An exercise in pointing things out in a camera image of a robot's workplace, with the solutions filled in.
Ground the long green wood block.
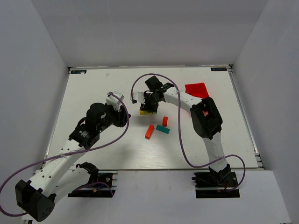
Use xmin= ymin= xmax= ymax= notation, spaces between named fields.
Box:
xmin=144 ymin=112 xmax=157 ymax=115

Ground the short red wood block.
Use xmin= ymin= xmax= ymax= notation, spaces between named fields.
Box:
xmin=162 ymin=116 xmax=168 ymax=127

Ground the teal long wood block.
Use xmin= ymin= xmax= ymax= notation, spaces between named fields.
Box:
xmin=156 ymin=125 xmax=170 ymax=134

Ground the red plastic bin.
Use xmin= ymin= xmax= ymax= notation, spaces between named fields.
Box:
xmin=185 ymin=83 xmax=209 ymax=108

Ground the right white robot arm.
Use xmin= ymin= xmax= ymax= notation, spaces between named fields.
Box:
xmin=134 ymin=76 xmax=231 ymax=185

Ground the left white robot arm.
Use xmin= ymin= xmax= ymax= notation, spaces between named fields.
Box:
xmin=15 ymin=99 xmax=129 ymax=222

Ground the long red wood block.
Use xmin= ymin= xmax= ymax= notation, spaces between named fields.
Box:
xmin=145 ymin=125 xmax=155 ymax=140

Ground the left blue corner label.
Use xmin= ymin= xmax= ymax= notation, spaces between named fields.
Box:
xmin=71 ymin=70 xmax=87 ymax=74

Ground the blue corner label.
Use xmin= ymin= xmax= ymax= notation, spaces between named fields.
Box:
xmin=71 ymin=70 xmax=87 ymax=74
xmin=211 ymin=67 xmax=227 ymax=71

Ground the right blue corner label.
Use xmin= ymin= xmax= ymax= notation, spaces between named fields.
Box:
xmin=211 ymin=67 xmax=227 ymax=71

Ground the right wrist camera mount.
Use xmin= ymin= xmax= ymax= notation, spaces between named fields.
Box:
xmin=130 ymin=91 xmax=145 ymax=105

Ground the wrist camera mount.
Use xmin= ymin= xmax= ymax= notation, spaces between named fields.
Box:
xmin=130 ymin=91 xmax=145 ymax=105
xmin=106 ymin=91 xmax=124 ymax=112

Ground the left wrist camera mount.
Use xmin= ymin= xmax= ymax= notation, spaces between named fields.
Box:
xmin=106 ymin=91 xmax=124 ymax=112

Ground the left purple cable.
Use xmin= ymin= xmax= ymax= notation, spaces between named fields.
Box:
xmin=0 ymin=92 xmax=130 ymax=217

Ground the purple cable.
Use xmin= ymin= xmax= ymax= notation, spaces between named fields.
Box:
xmin=0 ymin=92 xmax=130 ymax=217
xmin=130 ymin=73 xmax=246 ymax=192

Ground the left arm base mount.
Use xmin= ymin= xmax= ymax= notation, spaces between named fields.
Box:
xmin=68 ymin=162 xmax=117 ymax=198

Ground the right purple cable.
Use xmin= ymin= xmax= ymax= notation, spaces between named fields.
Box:
xmin=130 ymin=73 xmax=246 ymax=192

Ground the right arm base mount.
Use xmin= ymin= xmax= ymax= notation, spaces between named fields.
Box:
xmin=192 ymin=172 xmax=240 ymax=199

